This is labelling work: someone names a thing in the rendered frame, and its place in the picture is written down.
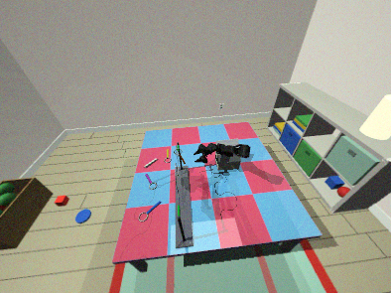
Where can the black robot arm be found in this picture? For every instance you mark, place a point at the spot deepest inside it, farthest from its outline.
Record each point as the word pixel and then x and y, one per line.
pixel 243 151

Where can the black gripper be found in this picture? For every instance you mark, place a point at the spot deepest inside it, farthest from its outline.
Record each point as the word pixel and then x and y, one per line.
pixel 203 158

